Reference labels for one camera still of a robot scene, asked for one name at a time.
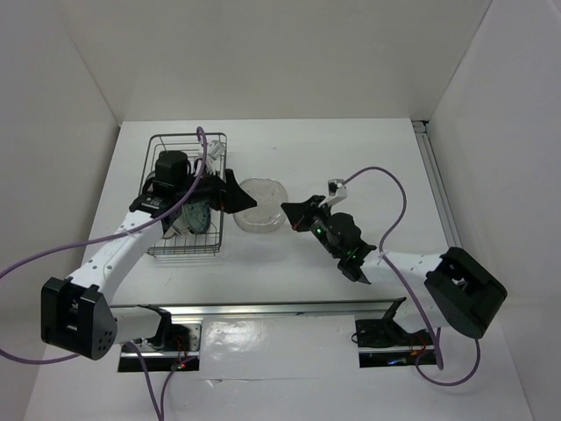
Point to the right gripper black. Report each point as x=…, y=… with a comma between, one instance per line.
x=297, y=212

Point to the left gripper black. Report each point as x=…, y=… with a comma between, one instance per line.
x=228, y=196

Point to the clear glass square plate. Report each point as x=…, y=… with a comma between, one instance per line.
x=267, y=217

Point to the blue floral small plate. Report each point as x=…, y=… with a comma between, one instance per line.
x=197, y=217

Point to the green red rimmed plate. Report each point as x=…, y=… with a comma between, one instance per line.
x=180, y=226

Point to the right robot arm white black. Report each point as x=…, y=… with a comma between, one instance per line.
x=453, y=288

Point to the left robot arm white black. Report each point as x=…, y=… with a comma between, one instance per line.
x=75, y=312

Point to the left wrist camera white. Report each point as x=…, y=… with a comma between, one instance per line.
x=211, y=164

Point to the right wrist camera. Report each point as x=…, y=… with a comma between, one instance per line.
x=337, y=193

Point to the grey wire dish rack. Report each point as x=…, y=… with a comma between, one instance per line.
x=171, y=244

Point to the aluminium front rail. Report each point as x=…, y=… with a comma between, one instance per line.
x=246, y=310

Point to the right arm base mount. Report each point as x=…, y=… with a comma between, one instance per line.
x=383, y=343

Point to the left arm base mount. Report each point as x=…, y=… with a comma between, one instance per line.
x=183, y=346

